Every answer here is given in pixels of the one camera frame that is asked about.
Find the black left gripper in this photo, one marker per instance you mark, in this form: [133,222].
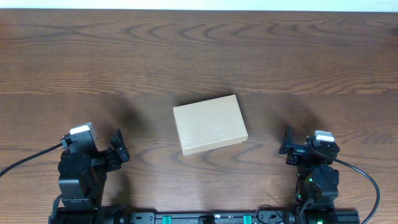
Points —
[115,154]

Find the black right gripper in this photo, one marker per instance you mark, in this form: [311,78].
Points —
[292,149]

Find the brown cardboard box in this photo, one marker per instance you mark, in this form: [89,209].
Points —
[209,124]

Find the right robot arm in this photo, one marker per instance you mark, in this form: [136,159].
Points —
[317,181]

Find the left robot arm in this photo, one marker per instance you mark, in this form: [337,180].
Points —
[83,173]

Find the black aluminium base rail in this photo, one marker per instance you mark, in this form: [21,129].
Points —
[202,217]

